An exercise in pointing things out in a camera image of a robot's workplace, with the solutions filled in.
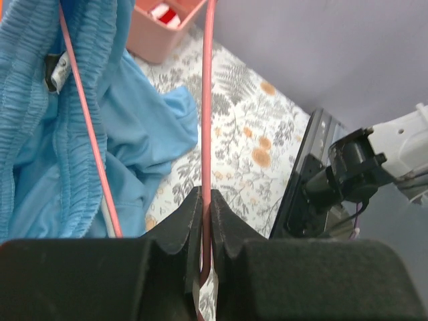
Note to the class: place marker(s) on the pink wire hanger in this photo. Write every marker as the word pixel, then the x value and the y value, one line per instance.
pixel 207 117

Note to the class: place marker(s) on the pink compartment organizer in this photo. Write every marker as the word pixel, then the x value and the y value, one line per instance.
pixel 153 41

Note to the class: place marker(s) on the floral table mat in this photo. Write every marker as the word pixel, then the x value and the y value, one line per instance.
pixel 256 133

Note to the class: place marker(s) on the red white item in organizer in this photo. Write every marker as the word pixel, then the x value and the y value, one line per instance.
pixel 166 15

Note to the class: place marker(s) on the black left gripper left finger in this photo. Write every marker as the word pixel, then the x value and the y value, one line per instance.
pixel 152 277

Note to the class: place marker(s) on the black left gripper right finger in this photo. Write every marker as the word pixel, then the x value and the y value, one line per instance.
pixel 305 279

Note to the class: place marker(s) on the light blue shorts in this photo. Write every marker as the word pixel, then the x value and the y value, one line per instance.
pixel 50 186

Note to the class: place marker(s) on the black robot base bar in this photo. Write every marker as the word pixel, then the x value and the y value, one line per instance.
pixel 302 212

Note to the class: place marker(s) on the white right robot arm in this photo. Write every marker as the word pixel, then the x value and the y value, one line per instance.
pixel 369 158

